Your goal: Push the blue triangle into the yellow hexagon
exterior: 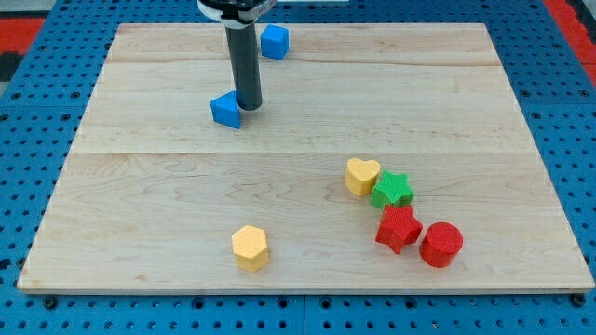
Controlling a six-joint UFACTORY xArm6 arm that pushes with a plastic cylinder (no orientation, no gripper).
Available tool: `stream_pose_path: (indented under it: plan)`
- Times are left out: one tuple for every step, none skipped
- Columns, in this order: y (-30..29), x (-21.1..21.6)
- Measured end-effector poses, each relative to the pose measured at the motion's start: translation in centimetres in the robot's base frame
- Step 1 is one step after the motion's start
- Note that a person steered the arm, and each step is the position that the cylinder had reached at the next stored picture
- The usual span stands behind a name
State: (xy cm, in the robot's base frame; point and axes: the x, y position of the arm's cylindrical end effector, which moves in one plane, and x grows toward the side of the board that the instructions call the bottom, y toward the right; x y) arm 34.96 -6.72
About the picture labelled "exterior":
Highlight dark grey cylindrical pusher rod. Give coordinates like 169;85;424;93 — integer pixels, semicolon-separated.
225;23;263;111

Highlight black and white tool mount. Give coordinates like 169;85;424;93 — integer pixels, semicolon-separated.
196;0;277;30

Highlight blue triangle block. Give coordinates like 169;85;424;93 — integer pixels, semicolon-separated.
210;91;240;129

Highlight yellow hexagon block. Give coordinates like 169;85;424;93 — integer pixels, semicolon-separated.
232;225;268;272

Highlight blue cube block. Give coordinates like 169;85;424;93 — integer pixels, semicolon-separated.
261;24;290;60

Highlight yellow heart block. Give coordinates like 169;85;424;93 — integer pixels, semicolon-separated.
345;157;381;196

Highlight light wooden board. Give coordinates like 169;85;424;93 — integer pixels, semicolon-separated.
18;23;594;295

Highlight green star block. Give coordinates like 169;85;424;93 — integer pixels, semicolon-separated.
370;170;414;209

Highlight red star block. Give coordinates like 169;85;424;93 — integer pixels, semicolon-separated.
375;205;423;254

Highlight red cylinder block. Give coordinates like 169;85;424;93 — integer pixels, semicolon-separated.
419;221;464;268

